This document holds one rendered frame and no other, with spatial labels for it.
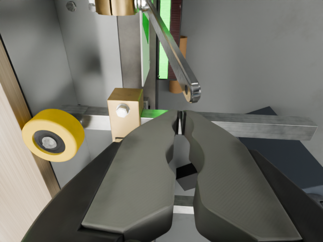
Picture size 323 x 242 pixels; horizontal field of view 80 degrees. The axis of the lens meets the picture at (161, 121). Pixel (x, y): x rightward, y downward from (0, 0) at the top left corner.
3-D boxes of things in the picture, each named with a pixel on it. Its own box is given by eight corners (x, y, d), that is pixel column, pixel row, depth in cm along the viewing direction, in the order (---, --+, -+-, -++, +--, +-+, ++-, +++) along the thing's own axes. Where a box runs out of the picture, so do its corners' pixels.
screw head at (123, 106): (129, 103, 30) (128, 107, 29) (130, 115, 31) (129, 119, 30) (116, 102, 30) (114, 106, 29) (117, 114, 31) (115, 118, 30)
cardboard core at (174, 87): (187, 38, 97) (182, 93, 113) (186, 35, 103) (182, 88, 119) (171, 38, 97) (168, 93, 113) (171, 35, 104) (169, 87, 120)
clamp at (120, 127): (146, 88, 34) (142, 101, 29) (147, 148, 41) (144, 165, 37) (111, 86, 34) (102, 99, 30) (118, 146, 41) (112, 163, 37)
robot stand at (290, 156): (269, 105, 123) (336, 182, 72) (274, 135, 134) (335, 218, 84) (229, 118, 129) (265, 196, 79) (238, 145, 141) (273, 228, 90)
